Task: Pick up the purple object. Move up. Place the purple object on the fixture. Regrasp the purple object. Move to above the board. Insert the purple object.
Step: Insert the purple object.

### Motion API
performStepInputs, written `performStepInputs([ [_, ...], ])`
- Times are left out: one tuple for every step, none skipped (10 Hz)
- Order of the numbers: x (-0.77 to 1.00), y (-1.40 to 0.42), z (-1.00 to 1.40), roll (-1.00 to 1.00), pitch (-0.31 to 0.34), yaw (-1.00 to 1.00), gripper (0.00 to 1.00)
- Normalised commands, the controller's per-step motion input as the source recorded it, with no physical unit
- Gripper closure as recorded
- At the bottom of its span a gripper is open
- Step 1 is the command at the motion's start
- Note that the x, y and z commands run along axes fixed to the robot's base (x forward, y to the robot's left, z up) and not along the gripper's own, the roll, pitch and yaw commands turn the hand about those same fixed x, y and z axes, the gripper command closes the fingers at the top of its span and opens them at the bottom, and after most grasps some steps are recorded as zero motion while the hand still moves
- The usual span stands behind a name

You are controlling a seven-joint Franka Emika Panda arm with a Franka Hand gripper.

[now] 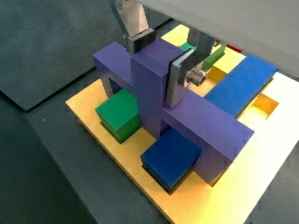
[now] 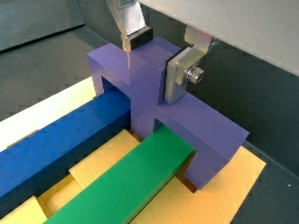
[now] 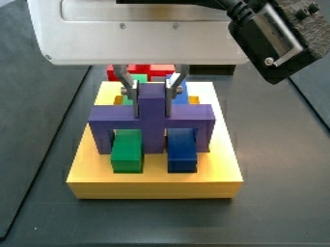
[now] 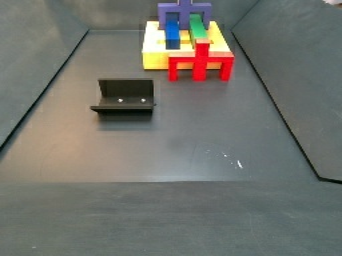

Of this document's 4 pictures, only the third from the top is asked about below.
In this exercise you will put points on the green bar block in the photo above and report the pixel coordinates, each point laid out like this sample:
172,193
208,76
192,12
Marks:
127,152

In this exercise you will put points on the yellow slotted board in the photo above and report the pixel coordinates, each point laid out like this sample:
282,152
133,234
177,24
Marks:
217,179

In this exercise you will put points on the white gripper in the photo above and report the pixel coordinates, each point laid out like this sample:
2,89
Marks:
93,32

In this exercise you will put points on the blue bar block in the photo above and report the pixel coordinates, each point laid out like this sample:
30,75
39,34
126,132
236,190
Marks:
181,136

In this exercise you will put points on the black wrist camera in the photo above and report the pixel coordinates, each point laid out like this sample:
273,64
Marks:
282,34

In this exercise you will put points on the red E-shaped block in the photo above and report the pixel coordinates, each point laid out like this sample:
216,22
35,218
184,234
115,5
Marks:
150,71

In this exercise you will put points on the purple E-shaped block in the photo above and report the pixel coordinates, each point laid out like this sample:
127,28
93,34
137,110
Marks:
153,122

